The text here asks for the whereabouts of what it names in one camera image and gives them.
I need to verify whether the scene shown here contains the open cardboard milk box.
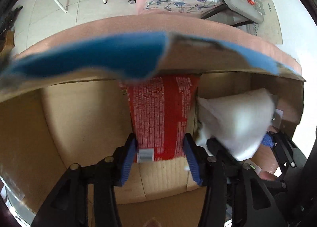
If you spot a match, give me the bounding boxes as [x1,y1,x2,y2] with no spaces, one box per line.
[1,70,304,213]

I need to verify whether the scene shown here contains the white soft pouch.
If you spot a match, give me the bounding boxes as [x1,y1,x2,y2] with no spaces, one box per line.
[196,89,275,162]

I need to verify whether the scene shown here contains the red snack packet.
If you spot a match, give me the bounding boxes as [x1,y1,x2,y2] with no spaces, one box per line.
[120,74,200,163]

